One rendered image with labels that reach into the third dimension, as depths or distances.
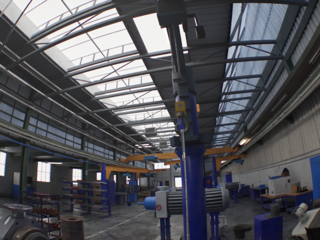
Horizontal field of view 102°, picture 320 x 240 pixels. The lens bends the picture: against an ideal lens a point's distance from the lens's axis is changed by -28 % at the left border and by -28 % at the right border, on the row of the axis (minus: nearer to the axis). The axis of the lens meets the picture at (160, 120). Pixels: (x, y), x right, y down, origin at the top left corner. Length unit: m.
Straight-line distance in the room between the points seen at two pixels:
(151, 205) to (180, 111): 3.78
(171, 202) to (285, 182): 4.51
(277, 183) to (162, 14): 6.64
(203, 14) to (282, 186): 6.50
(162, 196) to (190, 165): 2.19
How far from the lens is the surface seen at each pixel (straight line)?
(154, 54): 6.69
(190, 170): 2.39
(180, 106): 1.09
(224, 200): 4.38
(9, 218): 1.67
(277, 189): 7.16
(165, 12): 1.46
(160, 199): 4.46
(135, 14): 4.50
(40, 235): 1.56
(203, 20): 6.09
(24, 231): 1.53
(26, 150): 8.70
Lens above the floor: 1.67
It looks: 20 degrees up
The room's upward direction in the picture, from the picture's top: 3 degrees counter-clockwise
